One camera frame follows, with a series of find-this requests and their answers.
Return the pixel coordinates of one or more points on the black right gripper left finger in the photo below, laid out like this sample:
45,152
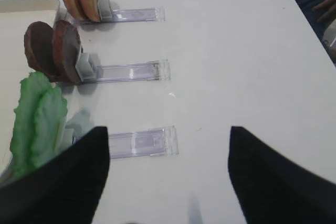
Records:
65,190

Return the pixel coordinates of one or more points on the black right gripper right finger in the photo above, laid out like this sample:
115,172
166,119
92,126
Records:
271,188

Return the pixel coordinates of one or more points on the green lettuce leaf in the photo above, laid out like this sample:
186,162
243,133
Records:
48,117
32,89

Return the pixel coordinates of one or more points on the right brown meat patty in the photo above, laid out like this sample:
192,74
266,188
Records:
66,46

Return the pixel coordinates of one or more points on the brown meat patty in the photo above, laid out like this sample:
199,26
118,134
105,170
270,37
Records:
38,49
66,46

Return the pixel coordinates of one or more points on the left brown meat patty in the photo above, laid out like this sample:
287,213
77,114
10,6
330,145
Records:
38,49

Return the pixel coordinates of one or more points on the bystander hand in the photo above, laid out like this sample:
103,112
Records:
329,7

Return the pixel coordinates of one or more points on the white rectangular metal tray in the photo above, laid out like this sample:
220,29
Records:
16,16

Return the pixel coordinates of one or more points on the clear lettuce holder rail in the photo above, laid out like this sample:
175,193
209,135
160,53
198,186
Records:
160,141

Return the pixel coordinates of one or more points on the clear patty holder rail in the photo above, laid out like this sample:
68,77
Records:
89,72

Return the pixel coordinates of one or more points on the clear top bun holder rail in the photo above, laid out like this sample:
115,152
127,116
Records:
108,15

